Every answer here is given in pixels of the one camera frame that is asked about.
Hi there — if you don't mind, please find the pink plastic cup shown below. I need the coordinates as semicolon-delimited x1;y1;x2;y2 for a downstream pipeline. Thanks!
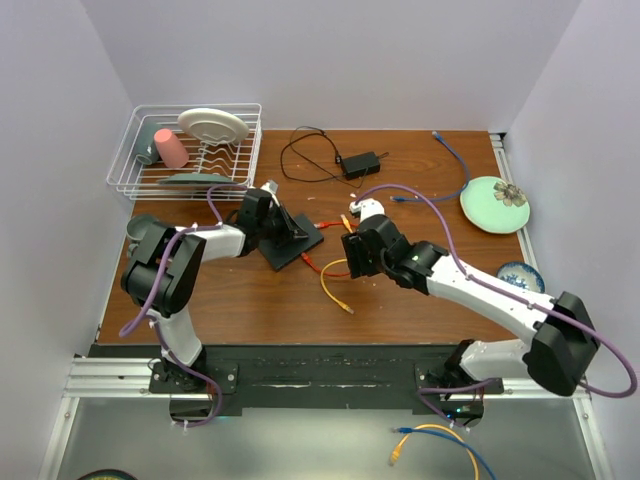
154;128;189;169

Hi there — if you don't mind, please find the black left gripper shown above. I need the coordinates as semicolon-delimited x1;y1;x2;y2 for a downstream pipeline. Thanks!
257;203;307;249

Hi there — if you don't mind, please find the red ethernet cable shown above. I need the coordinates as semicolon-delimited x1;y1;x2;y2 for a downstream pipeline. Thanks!
299;219;359;278

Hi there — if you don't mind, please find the spare blue ethernet cable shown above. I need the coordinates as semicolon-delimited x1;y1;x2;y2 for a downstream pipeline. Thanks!
389;425;498;480

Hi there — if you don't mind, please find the black mains plug cable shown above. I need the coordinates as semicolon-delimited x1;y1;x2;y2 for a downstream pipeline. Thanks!
279;126;346;183

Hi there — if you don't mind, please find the grey green plate in rack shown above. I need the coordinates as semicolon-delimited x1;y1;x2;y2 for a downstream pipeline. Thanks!
158;173;237;186

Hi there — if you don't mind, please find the dark round object bottom edge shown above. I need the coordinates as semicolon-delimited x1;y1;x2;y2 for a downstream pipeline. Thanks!
77;469;136;480

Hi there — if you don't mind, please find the blue white patterned bowl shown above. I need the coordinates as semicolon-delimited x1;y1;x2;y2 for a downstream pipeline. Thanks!
496;261;546;293

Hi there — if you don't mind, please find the black network switch box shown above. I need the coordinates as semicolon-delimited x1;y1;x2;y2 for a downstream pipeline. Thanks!
258;213;324;272

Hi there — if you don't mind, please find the spare yellow ethernet cable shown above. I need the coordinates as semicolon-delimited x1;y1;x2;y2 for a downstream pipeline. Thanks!
388;423;482;480

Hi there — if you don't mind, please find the grey ceramic mug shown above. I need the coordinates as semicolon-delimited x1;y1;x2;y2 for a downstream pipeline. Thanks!
126;213;158;249

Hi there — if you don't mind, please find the dark green cup in rack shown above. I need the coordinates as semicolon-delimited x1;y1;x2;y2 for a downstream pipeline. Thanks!
133;123;161;165

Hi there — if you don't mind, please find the black power adapter brick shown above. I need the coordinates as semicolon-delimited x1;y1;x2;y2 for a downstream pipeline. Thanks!
340;151;381;180

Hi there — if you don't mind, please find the white plate in rack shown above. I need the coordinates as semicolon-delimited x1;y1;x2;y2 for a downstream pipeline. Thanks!
177;108;249;143

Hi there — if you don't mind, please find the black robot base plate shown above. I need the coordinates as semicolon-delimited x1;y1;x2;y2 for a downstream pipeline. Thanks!
148;343;504;418

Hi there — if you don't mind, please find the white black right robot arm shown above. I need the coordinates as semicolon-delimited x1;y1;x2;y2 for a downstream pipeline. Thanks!
341;214;600;397

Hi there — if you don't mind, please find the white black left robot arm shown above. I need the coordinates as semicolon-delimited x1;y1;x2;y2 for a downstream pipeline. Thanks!
119;185;323;392

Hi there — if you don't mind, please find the white wire dish rack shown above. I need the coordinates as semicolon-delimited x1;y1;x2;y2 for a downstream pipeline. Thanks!
106;103;262;201

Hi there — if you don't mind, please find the mint green flower plate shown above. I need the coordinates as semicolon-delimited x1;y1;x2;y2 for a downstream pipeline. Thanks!
460;176;531;234

